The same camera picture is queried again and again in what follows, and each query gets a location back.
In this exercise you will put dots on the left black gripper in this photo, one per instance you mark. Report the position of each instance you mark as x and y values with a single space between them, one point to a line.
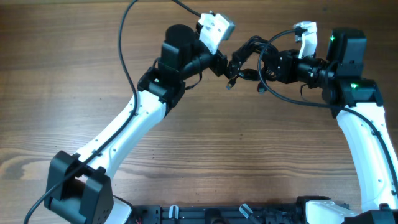
219 68

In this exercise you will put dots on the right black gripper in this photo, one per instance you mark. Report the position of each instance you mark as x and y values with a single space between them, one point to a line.
285 70

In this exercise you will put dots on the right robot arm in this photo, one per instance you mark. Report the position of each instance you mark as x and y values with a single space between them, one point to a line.
357 105

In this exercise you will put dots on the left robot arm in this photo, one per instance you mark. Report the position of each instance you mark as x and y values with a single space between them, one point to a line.
79 185

